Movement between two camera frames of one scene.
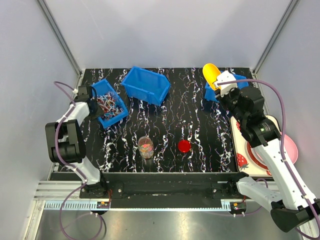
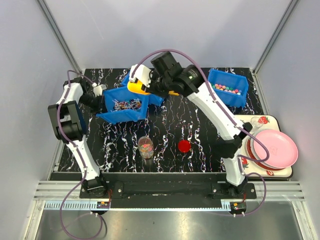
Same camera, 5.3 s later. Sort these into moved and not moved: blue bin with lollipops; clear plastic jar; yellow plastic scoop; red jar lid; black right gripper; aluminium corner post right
Moved: yellow plastic scoop; blue bin with lollipops; black right gripper
Not moved: clear plastic jar; red jar lid; aluminium corner post right
